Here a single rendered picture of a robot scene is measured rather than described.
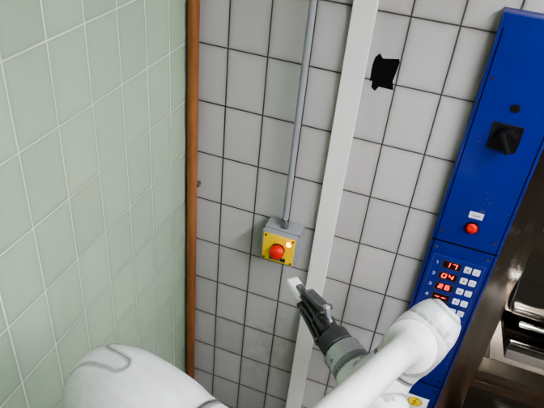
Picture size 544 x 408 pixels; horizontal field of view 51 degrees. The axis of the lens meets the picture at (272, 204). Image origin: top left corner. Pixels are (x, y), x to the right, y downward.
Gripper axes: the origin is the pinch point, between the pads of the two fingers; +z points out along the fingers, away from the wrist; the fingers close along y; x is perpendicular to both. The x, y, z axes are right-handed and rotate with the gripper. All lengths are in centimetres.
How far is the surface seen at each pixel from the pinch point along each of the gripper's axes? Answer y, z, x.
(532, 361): 5, -37, 44
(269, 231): -4.5, 17.7, 0.2
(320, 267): 6.7, 11.2, 13.9
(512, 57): -61, -11, 34
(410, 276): 2.3, -4.2, 31.8
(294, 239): -4.5, 12.9, 5.0
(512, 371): 28, -26, 59
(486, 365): 28, -22, 53
